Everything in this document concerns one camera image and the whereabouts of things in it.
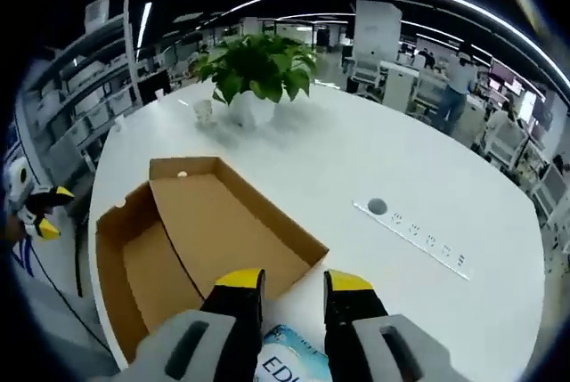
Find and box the green potted plant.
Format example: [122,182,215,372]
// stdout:
[195,33,318,127]

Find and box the white square pillar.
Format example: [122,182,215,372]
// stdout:
[354,0,402,62]

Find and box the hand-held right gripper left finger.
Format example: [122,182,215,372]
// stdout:
[128,268,267,382]

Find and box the white ribbed storage bin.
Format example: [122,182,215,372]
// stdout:
[84,0,110,27]

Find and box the row of white shelf bins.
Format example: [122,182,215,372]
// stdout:
[26,56,134,134]

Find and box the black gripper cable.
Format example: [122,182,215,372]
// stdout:
[17,243,112,354]

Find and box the row of white office chairs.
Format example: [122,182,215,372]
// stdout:
[346,59,570,240]

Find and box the black monitor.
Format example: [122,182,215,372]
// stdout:
[136,70,173,105]

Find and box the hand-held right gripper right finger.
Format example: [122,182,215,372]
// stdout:
[322,268,451,382]

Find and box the blue soft item tissue pack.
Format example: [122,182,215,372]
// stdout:
[253,323,330,382]

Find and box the grey metal shelf rack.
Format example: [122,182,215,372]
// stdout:
[17,0,143,169]

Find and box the brown cardboard shoe box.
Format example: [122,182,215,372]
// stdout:
[94,155,330,365]

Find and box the silver socket strip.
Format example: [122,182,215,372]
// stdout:
[353,197,471,281]

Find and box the wall monitor screen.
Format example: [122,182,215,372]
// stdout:
[488,64,522,93]

